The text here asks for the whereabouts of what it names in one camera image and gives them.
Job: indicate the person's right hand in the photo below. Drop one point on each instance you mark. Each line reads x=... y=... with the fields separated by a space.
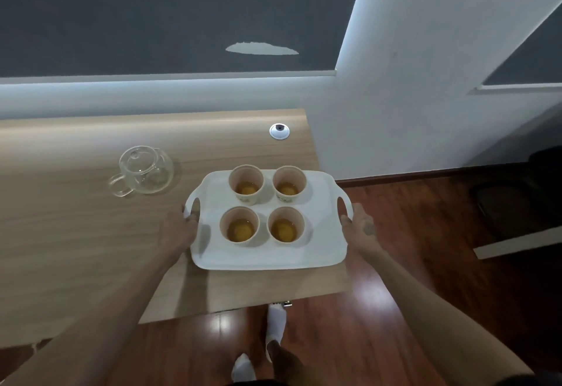
x=361 y=230

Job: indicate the person's left hand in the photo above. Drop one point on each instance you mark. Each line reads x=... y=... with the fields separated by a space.
x=178 y=231

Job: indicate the person's left thumb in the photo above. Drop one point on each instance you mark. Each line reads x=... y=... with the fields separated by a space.
x=192 y=216

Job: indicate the person's right thumb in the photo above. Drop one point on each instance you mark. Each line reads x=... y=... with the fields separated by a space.
x=346 y=216

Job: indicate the white plastic serving tray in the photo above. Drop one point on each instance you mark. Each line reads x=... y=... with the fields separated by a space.
x=268 y=221

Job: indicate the person's right forearm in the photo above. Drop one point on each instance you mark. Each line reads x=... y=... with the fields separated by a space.
x=432 y=315

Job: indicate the person's left forearm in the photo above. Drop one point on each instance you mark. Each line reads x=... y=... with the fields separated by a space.
x=90 y=317

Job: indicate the wooden desk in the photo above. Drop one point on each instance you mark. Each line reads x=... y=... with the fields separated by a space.
x=145 y=219

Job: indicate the beige paper cup with tea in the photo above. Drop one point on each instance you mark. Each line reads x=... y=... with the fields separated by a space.
x=286 y=226
x=288 y=183
x=246 y=184
x=239 y=226

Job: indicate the clear glass teapot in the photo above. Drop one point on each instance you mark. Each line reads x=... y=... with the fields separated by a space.
x=142 y=170

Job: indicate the person's white sock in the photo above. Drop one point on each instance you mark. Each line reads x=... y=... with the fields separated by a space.
x=276 y=324
x=243 y=369

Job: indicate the person's leg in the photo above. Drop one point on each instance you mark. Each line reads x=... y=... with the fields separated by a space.
x=287 y=366

